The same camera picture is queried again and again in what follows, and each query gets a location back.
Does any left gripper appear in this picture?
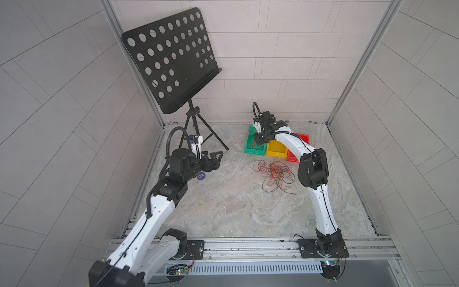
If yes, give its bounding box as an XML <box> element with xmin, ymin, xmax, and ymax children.
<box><xmin>180</xmin><ymin>149</ymin><xmax>223</xmax><ymax>183</ymax></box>

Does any orange cable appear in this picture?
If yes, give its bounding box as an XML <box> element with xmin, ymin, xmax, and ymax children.
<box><xmin>231</xmin><ymin>133</ymin><xmax>252</xmax><ymax>151</ymax></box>

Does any red cable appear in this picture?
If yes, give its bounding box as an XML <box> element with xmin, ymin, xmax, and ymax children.
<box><xmin>252</xmin><ymin>159</ymin><xmax>297</xmax><ymax>196</ymax></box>

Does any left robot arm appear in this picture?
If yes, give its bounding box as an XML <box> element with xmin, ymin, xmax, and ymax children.
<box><xmin>88</xmin><ymin>126</ymin><xmax>223</xmax><ymax>287</ymax></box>

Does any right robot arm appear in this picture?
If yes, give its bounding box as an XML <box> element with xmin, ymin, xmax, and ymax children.
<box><xmin>252</xmin><ymin>102</ymin><xmax>349</xmax><ymax>258</ymax></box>

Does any yellow plastic bin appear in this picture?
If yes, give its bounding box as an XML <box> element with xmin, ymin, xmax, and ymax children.
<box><xmin>265</xmin><ymin>140</ymin><xmax>288</xmax><ymax>159</ymax></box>

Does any green plastic bin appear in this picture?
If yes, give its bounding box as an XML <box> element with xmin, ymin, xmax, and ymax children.
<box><xmin>245</xmin><ymin>126</ymin><xmax>267</xmax><ymax>156</ymax></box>

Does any purple round token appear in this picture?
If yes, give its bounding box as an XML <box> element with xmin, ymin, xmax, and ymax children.
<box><xmin>197</xmin><ymin>172</ymin><xmax>206</xmax><ymax>181</ymax></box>

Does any red plastic bin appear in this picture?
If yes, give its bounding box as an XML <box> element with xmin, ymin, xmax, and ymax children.
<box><xmin>286</xmin><ymin>134</ymin><xmax>310</xmax><ymax>163</ymax></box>

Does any left green circuit board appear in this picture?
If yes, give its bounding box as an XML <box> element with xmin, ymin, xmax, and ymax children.
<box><xmin>166</xmin><ymin>264</ymin><xmax>192</xmax><ymax>276</ymax></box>

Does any green circuit board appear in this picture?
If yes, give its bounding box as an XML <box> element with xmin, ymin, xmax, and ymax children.
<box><xmin>320</xmin><ymin>260</ymin><xmax>341</xmax><ymax>280</ymax></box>
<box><xmin>166</xmin><ymin>264</ymin><xmax>192</xmax><ymax>276</ymax></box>

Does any black perforated music stand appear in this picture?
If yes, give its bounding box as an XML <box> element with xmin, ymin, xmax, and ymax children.
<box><xmin>121</xmin><ymin>6</ymin><xmax>230</xmax><ymax>151</ymax></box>

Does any right green circuit board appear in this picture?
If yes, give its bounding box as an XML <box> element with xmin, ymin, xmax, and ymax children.
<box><xmin>320</xmin><ymin>260</ymin><xmax>341</xmax><ymax>280</ymax></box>

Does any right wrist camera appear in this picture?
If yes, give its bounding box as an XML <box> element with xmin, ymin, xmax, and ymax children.
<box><xmin>253</xmin><ymin>121</ymin><xmax>263</xmax><ymax>133</ymax></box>

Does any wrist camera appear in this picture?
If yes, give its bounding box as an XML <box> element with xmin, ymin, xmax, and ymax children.
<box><xmin>253</xmin><ymin>121</ymin><xmax>263</xmax><ymax>133</ymax></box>
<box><xmin>189</xmin><ymin>135</ymin><xmax>203</xmax><ymax>159</ymax></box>

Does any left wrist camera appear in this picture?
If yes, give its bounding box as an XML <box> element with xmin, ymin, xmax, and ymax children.
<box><xmin>189</xmin><ymin>135</ymin><xmax>203</xmax><ymax>159</ymax></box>

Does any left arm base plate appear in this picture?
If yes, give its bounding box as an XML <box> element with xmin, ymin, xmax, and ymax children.
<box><xmin>171</xmin><ymin>240</ymin><xmax>205</xmax><ymax>261</ymax></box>

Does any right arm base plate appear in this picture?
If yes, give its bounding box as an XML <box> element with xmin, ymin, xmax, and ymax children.
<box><xmin>295</xmin><ymin>239</ymin><xmax>349</xmax><ymax>260</ymax></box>

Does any aluminium mounting rail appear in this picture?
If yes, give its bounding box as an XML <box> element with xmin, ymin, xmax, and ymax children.
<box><xmin>103</xmin><ymin>234</ymin><xmax>400</xmax><ymax>266</ymax></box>

